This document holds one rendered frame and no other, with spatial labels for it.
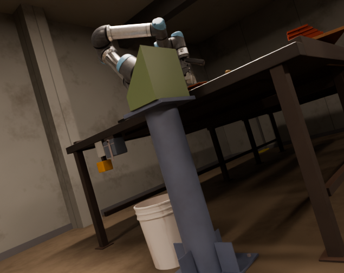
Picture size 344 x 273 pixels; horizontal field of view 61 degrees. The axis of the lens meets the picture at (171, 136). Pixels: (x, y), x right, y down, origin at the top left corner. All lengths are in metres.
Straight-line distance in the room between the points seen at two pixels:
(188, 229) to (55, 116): 2.95
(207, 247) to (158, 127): 0.61
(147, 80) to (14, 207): 2.92
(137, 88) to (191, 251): 0.81
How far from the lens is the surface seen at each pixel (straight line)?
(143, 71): 1.35
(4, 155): 3.99
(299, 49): 1.34
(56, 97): 4.16
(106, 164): 2.29
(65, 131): 4.06
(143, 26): 1.83
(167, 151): 1.39
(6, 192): 3.94
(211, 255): 1.49
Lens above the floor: 0.64
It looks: 2 degrees up
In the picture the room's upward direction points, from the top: 17 degrees counter-clockwise
